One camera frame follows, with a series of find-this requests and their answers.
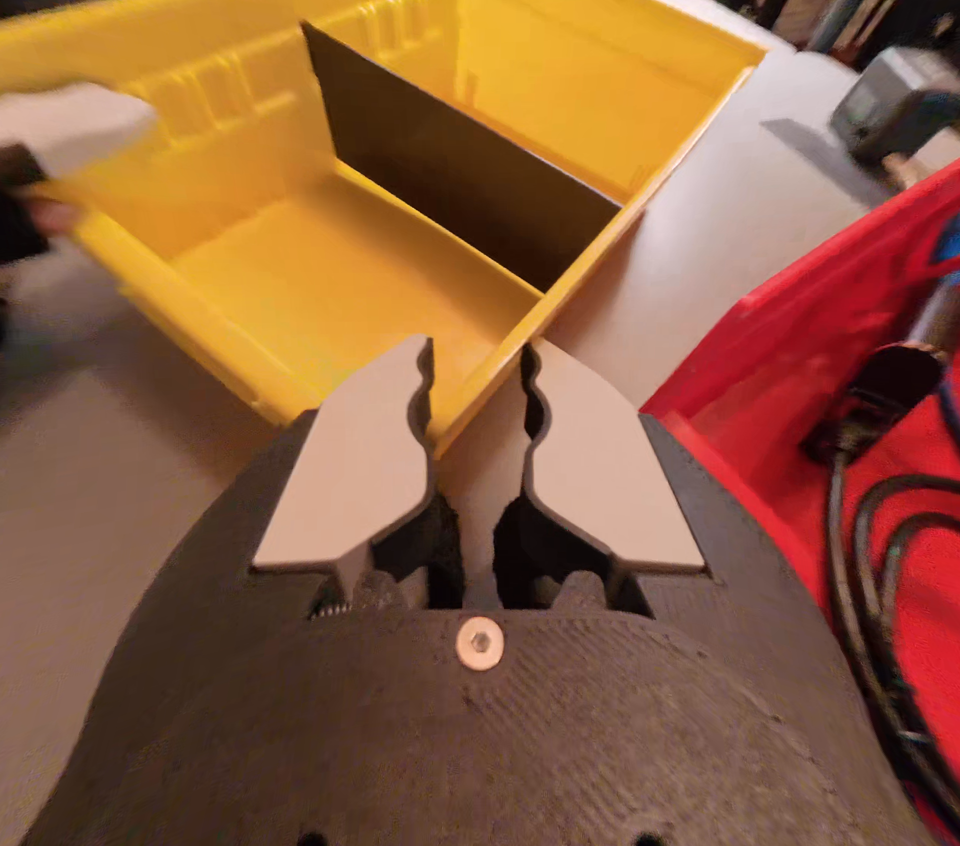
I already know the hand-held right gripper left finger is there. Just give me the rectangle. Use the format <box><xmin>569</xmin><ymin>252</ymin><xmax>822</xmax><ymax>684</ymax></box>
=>
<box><xmin>252</xmin><ymin>335</ymin><xmax>440</xmax><ymax>601</ymax></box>

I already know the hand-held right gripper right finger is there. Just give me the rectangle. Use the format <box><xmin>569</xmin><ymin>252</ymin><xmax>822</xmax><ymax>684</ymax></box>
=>
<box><xmin>519</xmin><ymin>340</ymin><xmax>708</xmax><ymax>576</ymax></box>

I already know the large yellow plastic bin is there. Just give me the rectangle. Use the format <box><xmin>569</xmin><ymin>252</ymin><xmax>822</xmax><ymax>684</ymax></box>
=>
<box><xmin>0</xmin><ymin>0</ymin><xmax>768</xmax><ymax>459</ymax></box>

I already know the red plastic bin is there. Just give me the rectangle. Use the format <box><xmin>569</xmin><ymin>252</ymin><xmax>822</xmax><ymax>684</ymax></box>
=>
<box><xmin>641</xmin><ymin>160</ymin><xmax>960</xmax><ymax>846</ymax></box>

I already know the black USB cable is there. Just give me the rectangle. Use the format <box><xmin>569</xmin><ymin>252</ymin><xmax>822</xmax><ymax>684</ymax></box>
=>
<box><xmin>802</xmin><ymin>344</ymin><xmax>960</xmax><ymax>813</ymax></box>

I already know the blue ethernet cable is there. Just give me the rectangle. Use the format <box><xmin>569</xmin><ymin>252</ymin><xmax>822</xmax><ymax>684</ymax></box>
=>
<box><xmin>924</xmin><ymin>215</ymin><xmax>960</xmax><ymax>279</ymax></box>

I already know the black bin divider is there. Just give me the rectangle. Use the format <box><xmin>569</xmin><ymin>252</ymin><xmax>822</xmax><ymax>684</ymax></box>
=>
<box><xmin>300</xmin><ymin>21</ymin><xmax>624</xmax><ymax>292</ymax></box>

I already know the grey box device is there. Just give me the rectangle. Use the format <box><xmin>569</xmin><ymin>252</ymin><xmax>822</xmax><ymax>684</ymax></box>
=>
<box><xmin>828</xmin><ymin>47</ymin><xmax>960</xmax><ymax>166</ymax></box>

